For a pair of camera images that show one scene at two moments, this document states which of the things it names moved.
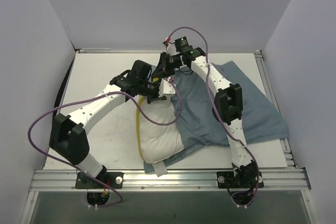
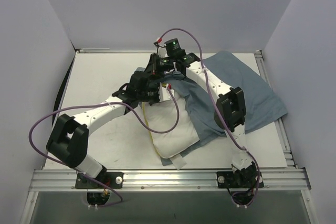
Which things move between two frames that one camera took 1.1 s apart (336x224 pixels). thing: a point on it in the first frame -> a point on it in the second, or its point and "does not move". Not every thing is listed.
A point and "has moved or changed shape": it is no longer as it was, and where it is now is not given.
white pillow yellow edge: x=157 y=144 -> x=161 y=116
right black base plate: x=244 y=179 does not move
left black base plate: x=114 y=179 does not move
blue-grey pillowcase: x=196 y=120 has moved or changed shape
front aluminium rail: x=65 y=180 does not move
